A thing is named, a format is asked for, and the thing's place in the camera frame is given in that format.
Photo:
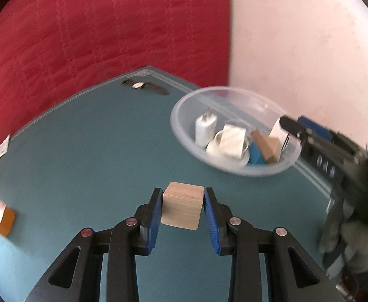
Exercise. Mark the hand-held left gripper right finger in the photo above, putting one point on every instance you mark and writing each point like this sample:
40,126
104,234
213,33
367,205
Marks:
210,223

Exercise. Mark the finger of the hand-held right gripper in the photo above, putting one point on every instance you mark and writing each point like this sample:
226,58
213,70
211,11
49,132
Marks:
292,126
317,129

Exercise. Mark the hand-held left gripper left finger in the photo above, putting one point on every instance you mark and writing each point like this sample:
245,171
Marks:
154,223

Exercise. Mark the pale grey triangular prism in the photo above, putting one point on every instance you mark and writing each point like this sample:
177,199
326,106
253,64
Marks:
278,130

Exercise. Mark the light wood wedge block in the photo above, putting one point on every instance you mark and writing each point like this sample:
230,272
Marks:
182,207

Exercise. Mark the brown wood block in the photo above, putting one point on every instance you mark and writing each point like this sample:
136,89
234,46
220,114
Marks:
267,148

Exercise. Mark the blue wedge block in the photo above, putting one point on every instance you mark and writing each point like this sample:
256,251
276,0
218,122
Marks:
255,157

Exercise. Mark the white black-patterned triangular prism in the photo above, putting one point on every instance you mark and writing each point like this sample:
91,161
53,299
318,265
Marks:
232,140

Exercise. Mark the white ribbed cup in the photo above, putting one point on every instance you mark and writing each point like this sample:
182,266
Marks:
217,151

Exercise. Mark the white plug charger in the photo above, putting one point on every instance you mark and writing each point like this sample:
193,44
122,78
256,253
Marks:
203,129

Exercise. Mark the clear plastic bowl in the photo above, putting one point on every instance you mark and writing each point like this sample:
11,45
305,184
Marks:
187,110

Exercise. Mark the person's right hand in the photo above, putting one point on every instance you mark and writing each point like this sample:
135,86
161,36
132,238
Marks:
360,242

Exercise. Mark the teal table mat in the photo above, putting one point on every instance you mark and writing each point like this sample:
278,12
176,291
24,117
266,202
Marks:
93,163

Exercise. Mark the orange wedge block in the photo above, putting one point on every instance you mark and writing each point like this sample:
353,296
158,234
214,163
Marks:
5,225

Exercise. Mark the red quilted blanket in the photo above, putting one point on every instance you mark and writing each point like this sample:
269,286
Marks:
93,22

